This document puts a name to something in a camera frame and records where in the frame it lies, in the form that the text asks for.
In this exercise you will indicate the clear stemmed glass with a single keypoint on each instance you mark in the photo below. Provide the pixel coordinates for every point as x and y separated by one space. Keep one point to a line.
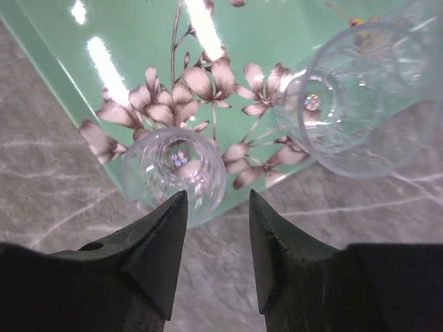
166 161

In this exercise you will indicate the green floral bird tray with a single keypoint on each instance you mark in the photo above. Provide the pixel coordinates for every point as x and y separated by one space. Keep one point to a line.
122 69

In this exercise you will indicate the small clear glass mid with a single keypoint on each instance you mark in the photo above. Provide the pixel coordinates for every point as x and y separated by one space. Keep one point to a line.
365 103

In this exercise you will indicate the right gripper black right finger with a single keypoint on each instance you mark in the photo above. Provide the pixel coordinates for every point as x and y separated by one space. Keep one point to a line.
304 284

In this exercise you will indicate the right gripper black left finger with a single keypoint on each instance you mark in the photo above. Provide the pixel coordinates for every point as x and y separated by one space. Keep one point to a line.
125 281

